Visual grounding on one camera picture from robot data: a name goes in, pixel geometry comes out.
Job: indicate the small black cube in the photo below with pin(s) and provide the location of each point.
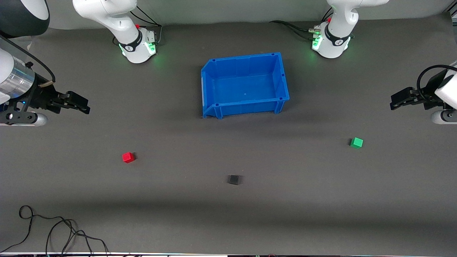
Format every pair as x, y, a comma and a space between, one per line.
234, 179

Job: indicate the small green cube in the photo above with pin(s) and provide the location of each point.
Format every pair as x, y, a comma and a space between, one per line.
356, 143

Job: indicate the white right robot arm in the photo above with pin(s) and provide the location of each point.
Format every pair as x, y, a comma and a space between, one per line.
132, 40

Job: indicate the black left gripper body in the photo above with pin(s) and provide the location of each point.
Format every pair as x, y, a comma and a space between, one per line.
427, 100

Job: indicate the aluminium frame rail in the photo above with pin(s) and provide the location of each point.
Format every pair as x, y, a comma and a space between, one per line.
452, 13

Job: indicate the blue plastic storage bin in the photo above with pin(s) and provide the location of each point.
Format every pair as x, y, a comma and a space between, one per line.
246, 89

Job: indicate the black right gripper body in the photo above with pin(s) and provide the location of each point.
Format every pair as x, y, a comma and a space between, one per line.
40, 97

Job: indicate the dark grey table mat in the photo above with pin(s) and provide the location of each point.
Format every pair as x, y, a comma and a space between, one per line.
228, 214

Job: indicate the small red cube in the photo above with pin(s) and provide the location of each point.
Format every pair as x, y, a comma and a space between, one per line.
128, 157

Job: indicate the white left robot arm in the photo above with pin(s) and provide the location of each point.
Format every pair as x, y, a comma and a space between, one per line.
334, 43

